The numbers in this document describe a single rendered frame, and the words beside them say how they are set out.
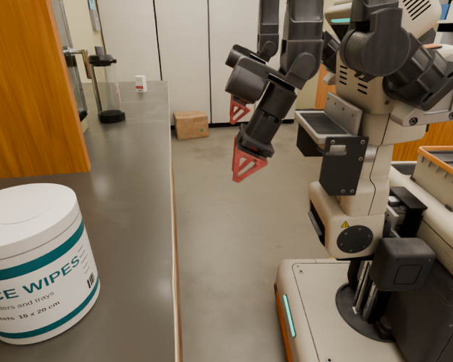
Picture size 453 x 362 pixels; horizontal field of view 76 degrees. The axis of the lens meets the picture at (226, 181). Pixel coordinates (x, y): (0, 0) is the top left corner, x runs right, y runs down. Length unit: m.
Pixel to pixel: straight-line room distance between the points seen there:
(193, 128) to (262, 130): 3.19
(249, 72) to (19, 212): 0.39
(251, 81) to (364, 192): 0.46
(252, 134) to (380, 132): 0.37
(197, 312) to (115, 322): 1.19
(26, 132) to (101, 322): 0.53
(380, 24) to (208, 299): 1.43
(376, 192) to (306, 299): 0.63
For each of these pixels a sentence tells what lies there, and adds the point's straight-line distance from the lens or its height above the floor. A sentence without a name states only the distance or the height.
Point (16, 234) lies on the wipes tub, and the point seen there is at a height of 1.09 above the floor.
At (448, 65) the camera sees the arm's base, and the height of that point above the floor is 1.21.
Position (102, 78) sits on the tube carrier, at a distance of 1.20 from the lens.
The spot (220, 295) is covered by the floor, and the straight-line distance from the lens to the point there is 1.66.
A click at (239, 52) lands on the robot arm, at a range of 0.96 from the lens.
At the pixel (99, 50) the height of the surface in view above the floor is 1.20.
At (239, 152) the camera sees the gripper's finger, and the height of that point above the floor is 1.06.
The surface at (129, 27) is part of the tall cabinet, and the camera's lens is 3.93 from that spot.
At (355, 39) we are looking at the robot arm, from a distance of 0.59.
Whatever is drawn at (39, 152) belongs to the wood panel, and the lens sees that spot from 0.84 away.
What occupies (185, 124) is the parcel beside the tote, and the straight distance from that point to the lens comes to 3.69.
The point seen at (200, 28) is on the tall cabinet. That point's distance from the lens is 3.93.
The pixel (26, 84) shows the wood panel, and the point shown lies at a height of 1.16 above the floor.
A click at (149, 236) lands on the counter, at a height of 0.94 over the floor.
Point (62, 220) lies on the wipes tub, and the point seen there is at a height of 1.08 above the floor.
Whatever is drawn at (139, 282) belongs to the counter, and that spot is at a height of 0.94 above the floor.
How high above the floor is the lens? 1.27
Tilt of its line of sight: 28 degrees down
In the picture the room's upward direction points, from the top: straight up
